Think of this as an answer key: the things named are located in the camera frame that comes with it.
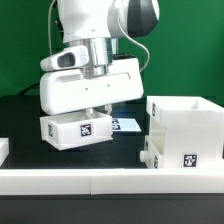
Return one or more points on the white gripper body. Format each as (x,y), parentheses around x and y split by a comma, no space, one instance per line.
(67,91)

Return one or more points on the white drawer box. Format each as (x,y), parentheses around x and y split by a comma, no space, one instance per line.
(150,155)
(75,129)

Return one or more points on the white front drawer box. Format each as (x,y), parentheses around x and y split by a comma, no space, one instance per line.
(150,155)

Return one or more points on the white drawer cabinet frame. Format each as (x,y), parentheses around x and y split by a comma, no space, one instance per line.
(187,131)

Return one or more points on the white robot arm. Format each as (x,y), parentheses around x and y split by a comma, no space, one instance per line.
(89,72)

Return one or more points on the marker sheet on table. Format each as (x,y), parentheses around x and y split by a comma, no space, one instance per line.
(125,125)

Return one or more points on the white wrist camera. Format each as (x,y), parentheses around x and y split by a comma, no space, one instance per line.
(69,58)

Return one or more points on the white obstacle wall fence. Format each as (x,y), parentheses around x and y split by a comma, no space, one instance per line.
(103,181)

